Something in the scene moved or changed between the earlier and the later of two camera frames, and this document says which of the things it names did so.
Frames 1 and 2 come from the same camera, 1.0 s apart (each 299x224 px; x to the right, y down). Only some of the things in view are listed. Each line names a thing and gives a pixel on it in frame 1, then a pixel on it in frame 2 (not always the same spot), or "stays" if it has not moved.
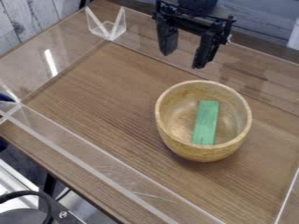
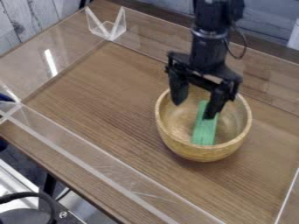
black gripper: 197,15 → 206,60
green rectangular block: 206,125 stays
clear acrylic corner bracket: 108,30 stays
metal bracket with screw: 62,216 stays
